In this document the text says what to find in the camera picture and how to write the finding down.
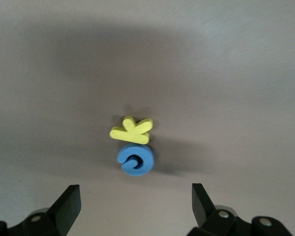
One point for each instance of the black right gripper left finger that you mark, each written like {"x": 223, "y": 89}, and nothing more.
{"x": 51, "y": 221}

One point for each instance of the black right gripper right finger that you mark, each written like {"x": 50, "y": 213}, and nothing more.
{"x": 216, "y": 221}

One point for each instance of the blue foam letter G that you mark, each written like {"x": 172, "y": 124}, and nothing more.
{"x": 147, "y": 162}

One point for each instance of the yellow foam letter K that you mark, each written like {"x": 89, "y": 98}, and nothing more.
{"x": 132, "y": 134}

